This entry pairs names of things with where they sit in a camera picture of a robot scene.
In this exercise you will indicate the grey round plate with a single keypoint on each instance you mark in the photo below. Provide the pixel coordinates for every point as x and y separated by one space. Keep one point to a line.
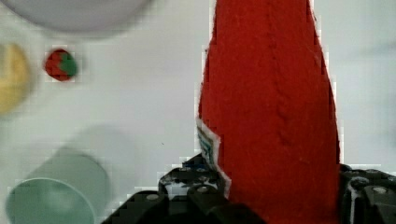
75 16

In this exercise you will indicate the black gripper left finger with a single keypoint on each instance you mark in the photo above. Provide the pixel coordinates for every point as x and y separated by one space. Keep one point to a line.
193 172

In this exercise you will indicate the felt peeled banana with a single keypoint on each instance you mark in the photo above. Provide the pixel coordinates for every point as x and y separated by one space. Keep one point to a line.
15 77

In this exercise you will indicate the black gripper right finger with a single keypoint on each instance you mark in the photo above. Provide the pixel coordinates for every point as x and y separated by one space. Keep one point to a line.
367 196

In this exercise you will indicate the small felt strawberry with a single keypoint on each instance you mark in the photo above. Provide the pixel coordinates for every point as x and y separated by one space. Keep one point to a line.
61 65

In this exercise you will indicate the red felt ketchup bottle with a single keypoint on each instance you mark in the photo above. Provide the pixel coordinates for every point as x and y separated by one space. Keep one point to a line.
266 117

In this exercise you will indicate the light green mug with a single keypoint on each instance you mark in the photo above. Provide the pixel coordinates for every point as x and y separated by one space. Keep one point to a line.
69 188

